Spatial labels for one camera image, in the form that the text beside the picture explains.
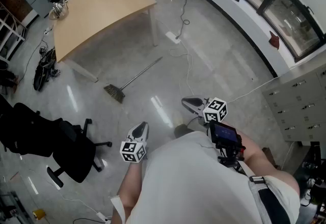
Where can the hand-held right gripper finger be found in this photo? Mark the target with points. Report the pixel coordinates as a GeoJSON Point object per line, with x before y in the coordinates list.
{"type": "Point", "coordinates": [194, 98]}
{"type": "Point", "coordinates": [194, 111]}

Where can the small yellow object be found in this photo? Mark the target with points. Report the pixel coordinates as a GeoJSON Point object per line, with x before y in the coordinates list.
{"type": "Point", "coordinates": [39, 214]}

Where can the brown box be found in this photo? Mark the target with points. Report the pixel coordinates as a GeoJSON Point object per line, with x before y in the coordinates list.
{"type": "Point", "coordinates": [267, 153]}

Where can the person's right forearm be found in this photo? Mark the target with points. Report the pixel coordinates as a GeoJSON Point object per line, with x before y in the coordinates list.
{"type": "Point", "coordinates": [250, 149]}

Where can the pile of black equipment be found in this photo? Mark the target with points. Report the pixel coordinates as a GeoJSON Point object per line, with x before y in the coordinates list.
{"type": "Point", "coordinates": [40, 75]}

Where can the black office chair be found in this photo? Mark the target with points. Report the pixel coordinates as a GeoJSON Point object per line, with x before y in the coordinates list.
{"type": "Point", "coordinates": [71, 146]}

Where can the dark equipment clutter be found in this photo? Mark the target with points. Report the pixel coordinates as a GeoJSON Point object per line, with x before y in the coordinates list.
{"type": "Point", "coordinates": [315, 156]}

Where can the light wooden table white legs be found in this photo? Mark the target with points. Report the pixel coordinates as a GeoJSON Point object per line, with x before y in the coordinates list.
{"type": "Point", "coordinates": [96, 14]}

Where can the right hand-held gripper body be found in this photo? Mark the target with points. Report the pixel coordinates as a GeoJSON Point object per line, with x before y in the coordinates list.
{"type": "Point", "coordinates": [215, 111]}

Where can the glass kettle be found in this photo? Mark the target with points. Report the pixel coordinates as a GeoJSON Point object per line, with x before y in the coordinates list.
{"type": "Point", "coordinates": [58, 11]}

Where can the white shelf rack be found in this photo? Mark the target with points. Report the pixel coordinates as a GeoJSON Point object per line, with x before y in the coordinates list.
{"type": "Point", "coordinates": [12, 29]}

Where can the grey metal drawer cabinet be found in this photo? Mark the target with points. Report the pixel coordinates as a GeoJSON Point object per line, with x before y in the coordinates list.
{"type": "Point", "coordinates": [300, 106]}

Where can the person's white shirt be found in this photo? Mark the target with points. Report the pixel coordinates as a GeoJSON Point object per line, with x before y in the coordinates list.
{"type": "Point", "coordinates": [191, 179]}

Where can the red cloth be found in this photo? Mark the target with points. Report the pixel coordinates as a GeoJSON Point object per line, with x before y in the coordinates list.
{"type": "Point", "coordinates": [274, 39]}

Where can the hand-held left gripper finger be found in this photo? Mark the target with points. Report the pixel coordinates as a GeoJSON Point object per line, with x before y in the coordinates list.
{"type": "Point", "coordinates": [144, 136]}
{"type": "Point", "coordinates": [136, 130]}

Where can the person's left forearm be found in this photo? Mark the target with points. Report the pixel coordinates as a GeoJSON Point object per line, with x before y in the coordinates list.
{"type": "Point", "coordinates": [130, 187]}

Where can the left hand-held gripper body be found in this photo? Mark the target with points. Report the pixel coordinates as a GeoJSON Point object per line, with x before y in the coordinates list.
{"type": "Point", "coordinates": [131, 151]}

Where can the black waist-mounted monitor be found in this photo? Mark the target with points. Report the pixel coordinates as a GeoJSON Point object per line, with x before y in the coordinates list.
{"type": "Point", "coordinates": [224, 134]}

